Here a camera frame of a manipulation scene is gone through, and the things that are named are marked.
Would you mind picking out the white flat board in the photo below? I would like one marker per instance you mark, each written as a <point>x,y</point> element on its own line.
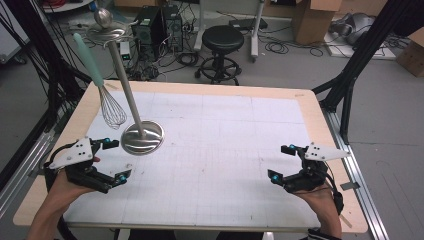
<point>383,53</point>

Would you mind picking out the steel stand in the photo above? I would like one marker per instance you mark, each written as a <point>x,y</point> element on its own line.
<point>141,138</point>

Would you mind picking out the black round stool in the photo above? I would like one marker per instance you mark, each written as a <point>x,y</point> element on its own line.
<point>222,39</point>

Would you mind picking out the grey bag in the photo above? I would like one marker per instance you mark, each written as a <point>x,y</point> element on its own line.
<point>355,26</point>

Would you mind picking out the person's right hand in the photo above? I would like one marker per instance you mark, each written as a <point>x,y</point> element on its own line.
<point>316,200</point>

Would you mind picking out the black flat device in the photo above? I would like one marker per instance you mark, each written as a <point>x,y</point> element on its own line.
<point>248,23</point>

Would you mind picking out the black computer tower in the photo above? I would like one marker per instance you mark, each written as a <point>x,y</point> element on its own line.
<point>146,28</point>
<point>173,28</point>

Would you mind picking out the person's left hand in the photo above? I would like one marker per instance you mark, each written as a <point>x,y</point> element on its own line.
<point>65,190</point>

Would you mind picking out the black striped sleeve cuff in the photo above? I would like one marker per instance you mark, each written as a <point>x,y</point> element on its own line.
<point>321,234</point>

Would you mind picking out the large open cardboard box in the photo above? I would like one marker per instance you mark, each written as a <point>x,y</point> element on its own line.
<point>313,23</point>

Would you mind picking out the white stand leg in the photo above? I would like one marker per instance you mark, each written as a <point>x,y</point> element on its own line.
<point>257,30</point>
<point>200,30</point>

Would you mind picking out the small white power box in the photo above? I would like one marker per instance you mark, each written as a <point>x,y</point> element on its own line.
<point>125,50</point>

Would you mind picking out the aluminium rail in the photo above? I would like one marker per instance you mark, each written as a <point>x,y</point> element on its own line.
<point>360,166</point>
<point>20,180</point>

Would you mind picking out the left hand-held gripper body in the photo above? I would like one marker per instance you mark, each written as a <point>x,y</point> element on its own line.
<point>76,155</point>

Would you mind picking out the small cardboard box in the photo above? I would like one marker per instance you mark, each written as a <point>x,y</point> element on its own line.
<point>411,55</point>

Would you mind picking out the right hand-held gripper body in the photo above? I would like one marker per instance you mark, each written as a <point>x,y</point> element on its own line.
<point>315,166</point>

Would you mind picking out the white grid mat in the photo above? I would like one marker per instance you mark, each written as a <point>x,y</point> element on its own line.
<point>216,150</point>

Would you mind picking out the black metal frame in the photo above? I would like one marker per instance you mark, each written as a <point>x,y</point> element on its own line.
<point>353,66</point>
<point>50,83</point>

